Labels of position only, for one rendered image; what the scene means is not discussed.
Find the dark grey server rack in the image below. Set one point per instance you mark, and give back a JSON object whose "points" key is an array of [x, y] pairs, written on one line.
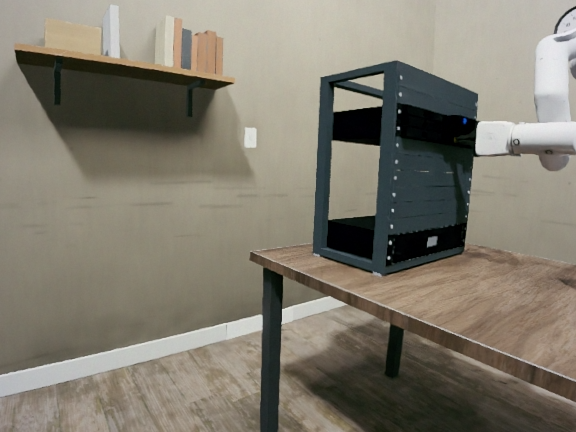
{"points": [[415, 222]]}

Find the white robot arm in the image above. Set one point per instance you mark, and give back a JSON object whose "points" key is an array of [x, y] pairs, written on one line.
{"points": [[555, 141]]}

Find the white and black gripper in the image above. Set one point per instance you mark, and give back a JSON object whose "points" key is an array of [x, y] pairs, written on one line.
{"points": [[492, 138]]}

